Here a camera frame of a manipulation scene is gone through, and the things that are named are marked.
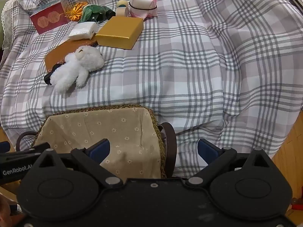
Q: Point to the pink and white towel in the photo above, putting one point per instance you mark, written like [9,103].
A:
[142,4]

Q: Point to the gold cardboard box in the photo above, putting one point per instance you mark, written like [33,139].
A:
[118,29]

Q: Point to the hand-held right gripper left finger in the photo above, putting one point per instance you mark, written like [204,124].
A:
[100,147]

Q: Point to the grey plaid bedsheet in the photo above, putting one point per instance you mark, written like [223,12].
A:
[189,63]

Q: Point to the white lace cloth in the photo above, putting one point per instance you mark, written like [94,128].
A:
[6,16]

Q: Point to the woven basket with floral lining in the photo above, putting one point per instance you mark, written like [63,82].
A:
[94,127]

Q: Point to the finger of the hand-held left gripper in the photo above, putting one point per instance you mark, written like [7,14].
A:
[4,146]
[26,150]

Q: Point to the green velvet pouch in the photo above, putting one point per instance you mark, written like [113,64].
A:
[94,11]

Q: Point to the black cylindrical object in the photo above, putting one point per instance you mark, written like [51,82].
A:
[47,78]

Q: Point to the shiny brown case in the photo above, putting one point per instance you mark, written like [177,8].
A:
[61,52]

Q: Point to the small red object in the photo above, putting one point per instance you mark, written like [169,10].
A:
[297,204]

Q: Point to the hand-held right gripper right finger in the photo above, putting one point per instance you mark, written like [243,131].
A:
[206,150]

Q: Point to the white soft packet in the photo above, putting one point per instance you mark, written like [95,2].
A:
[82,30]

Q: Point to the red and teal box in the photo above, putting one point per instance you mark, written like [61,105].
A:
[49,20]

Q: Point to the cream sponge with teal holder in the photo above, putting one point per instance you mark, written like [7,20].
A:
[121,4]

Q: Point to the beige tape roll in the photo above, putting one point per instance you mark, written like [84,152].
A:
[122,12]

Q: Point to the white plush teddy bear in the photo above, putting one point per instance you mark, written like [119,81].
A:
[78,66]

